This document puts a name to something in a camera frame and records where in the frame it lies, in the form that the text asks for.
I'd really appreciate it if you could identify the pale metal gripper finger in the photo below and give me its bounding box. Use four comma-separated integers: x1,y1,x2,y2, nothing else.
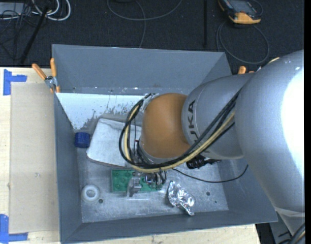
131,171,144,185
126,182,142,198

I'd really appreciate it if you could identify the dark green flat block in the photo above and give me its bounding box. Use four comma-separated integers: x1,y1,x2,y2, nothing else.
110,169,165,194

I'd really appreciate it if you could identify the grey metal bin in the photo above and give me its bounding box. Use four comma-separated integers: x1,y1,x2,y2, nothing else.
51,44,279,244

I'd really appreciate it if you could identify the white flat packet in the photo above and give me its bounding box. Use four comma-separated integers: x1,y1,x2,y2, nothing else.
86,118,146,168

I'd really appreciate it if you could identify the blue ribbed cap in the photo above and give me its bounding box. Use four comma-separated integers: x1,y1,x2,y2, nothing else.
74,131,91,149

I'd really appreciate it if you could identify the white translucent ring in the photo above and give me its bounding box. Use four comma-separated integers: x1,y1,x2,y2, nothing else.
80,184,101,204

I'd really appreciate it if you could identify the crumpled silver foil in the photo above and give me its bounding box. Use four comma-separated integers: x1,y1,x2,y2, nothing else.
166,180,196,217

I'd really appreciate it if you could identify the pale brown cardboard board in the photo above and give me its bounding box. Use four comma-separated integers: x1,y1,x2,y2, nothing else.
8,82,60,235

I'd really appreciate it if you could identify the black cylinder on white bracket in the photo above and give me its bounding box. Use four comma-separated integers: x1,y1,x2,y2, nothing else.
186,155,222,170

